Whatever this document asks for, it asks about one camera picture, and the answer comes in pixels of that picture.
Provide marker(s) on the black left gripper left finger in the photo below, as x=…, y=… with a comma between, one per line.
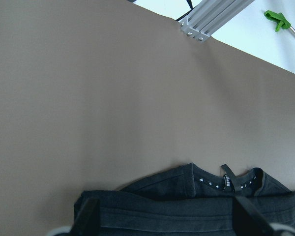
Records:
x=87, y=222

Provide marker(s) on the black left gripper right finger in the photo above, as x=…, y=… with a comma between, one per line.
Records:
x=247, y=221

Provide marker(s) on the dark t-shirt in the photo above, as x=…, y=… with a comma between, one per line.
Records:
x=188, y=201

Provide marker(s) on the green clamp tool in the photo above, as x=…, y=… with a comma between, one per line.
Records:
x=281, y=22

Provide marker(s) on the aluminium frame cage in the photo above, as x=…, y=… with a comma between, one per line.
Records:
x=209, y=16

